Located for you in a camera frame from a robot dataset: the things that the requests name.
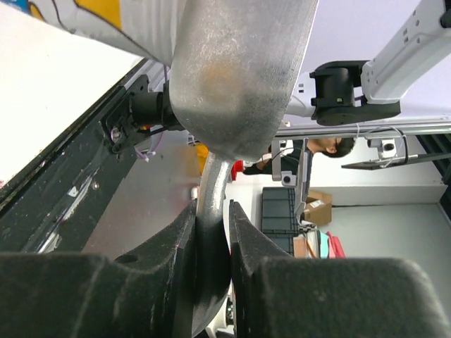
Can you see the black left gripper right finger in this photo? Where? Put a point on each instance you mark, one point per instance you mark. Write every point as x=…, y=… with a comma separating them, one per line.
x=278, y=295

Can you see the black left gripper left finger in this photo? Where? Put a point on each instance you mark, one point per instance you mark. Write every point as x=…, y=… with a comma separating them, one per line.
x=146, y=292

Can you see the metal food scoop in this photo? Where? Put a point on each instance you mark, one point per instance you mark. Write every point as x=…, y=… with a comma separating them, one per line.
x=235, y=66

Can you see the pet food bag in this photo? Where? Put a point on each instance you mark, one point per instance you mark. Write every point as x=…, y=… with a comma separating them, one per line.
x=144, y=28

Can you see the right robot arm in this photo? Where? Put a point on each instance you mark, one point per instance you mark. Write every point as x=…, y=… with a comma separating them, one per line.
x=421, y=43

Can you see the dark storage crates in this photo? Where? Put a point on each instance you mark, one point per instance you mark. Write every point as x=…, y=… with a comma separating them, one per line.
x=278, y=221

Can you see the cardboard box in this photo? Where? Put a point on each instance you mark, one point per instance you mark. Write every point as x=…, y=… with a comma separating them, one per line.
x=318, y=209

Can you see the person in background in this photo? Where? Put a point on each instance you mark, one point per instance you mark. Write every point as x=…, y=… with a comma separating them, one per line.
x=335, y=147

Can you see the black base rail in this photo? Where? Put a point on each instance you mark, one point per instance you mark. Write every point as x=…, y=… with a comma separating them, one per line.
x=101, y=187

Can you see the aluminium frame rail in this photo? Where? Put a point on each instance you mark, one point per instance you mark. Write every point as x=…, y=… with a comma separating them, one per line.
x=382, y=128

